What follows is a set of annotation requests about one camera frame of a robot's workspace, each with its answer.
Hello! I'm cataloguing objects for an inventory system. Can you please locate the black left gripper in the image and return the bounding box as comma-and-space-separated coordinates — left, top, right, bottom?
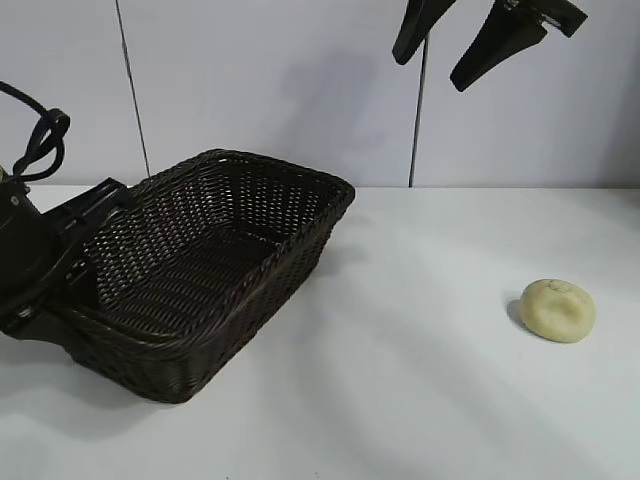
0, 176, 133, 364

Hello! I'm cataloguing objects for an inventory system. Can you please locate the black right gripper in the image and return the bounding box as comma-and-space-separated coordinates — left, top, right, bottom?
391, 0, 590, 93

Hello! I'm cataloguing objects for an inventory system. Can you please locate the dark brown woven basket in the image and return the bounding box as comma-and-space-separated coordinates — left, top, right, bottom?
44, 147, 357, 405

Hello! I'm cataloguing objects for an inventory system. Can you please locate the pale yellow egg yolk pastry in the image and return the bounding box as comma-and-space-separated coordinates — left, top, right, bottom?
518, 278, 597, 344

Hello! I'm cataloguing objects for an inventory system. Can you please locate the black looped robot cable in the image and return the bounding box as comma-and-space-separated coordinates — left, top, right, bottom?
0, 81, 72, 182

